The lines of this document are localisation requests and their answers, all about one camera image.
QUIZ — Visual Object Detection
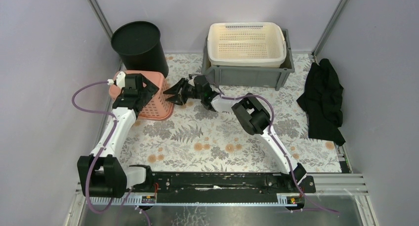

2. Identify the large black cylindrical container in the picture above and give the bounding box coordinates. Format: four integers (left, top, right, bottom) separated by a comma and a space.
111, 21, 169, 78

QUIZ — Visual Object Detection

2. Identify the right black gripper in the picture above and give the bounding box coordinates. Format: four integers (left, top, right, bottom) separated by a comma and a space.
163, 78, 204, 106

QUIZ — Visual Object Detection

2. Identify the cream perforated plastic basket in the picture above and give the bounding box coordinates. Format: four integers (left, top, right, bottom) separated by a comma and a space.
207, 22, 288, 67

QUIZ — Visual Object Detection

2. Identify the grey plastic storage bin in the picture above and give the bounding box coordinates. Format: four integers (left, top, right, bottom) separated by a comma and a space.
201, 29, 295, 91

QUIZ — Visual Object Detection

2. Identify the aluminium frame rail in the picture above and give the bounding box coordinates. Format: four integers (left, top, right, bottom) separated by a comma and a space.
90, 172, 368, 209

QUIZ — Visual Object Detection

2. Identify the black crumpled cloth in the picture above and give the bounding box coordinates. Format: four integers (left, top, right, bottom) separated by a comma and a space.
297, 58, 346, 146

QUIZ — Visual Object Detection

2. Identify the pink perforated plastic basket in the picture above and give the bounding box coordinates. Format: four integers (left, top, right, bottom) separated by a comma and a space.
107, 70, 174, 121

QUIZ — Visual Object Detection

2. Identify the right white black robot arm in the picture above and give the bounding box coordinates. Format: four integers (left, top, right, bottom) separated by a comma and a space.
164, 75, 307, 192

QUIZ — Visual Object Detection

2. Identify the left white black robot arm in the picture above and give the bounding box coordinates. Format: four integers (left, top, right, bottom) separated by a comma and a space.
77, 72, 160, 198

